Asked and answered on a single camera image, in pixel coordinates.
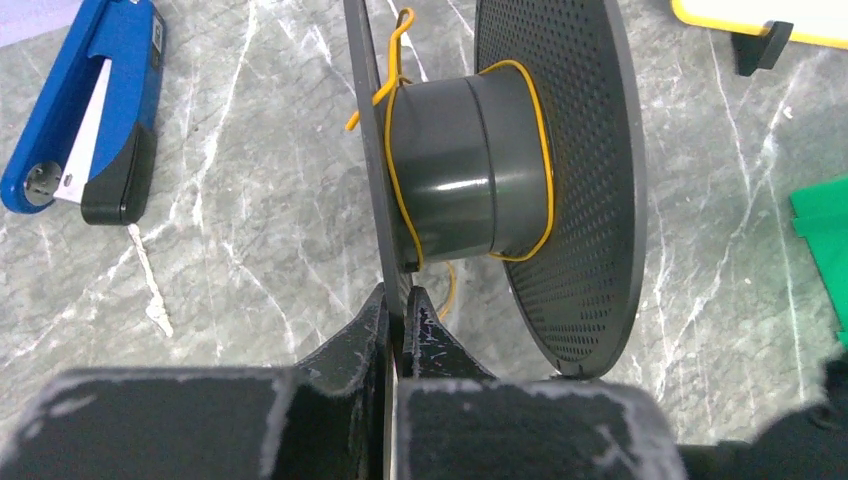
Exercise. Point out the yellow framed whiteboard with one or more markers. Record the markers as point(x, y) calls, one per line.
point(760, 30)

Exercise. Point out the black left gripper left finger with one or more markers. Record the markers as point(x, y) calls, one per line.
point(323, 417)

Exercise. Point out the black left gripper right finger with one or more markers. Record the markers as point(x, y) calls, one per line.
point(456, 421)

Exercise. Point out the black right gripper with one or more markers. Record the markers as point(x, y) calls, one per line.
point(808, 443)

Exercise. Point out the blue and black stapler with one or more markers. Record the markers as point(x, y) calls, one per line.
point(90, 137)

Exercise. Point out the green plastic bin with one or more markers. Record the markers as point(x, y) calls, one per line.
point(821, 219)

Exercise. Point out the dark grey perforated spool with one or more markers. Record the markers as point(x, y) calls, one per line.
point(536, 159)

